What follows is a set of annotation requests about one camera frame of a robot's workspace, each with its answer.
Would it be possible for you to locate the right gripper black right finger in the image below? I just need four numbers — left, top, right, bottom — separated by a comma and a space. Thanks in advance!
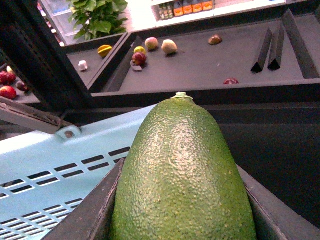
237, 166, 320, 240

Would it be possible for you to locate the white product shelf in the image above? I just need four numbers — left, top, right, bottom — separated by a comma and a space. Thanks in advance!
150, 0, 320, 28

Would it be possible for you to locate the light blue plastic basket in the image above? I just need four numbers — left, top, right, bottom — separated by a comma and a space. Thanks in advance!
0, 107, 151, 240

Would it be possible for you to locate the green potted plant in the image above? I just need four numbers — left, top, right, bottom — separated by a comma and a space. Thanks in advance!
68, 0, 128, 41

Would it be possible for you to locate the green avocado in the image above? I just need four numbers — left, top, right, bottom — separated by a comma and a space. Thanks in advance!
109, 92, 257, 240

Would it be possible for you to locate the black fruit display shelf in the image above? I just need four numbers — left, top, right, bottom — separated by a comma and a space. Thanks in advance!
0, 7, 320, 111

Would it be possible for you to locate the yellow star fruit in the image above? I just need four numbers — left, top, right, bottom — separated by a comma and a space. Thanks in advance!
97, 45, 113, 58

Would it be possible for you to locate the red apple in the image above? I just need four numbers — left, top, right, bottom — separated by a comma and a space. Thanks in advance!
0, 85, 17, 100

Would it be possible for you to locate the yellow pear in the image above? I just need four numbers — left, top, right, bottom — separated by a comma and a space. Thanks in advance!
161, 39, 178, 55

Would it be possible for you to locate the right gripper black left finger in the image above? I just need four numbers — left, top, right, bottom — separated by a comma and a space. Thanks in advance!
43, 158, 125, 240

